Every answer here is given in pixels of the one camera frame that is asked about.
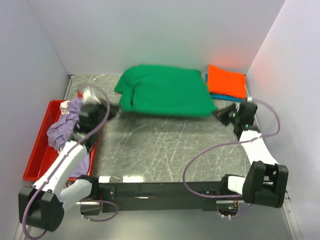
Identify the lavender t-shirt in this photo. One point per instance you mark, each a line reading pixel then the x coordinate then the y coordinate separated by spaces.
pixel 60 131

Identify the green t-shirt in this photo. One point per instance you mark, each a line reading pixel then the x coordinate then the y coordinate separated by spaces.
pixel 164 91

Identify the folded teal t-shirt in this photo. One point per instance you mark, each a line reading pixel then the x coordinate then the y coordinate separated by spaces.
pixel 222 97

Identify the red plastic tray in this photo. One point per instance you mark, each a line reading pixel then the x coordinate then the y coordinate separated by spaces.
pixel 42 155

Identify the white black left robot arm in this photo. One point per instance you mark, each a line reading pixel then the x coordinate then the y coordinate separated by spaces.
pixel 43 205

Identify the white pink garment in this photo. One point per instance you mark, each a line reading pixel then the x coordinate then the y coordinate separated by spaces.
pixel 64 107

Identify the folded orange t-shirt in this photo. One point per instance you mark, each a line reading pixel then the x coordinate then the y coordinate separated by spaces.
pixel 223 82

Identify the black base beam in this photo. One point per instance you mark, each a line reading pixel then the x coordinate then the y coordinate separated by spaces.
pixel 153 196

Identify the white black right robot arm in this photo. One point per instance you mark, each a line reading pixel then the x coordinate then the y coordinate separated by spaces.
pixel 266 181

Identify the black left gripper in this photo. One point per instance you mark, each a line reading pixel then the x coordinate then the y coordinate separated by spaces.
pixel 113 109

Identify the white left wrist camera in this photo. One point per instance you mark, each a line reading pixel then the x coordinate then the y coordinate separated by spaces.
pixel 87 95

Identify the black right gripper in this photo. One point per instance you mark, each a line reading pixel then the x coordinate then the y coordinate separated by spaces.
pixel 221 114

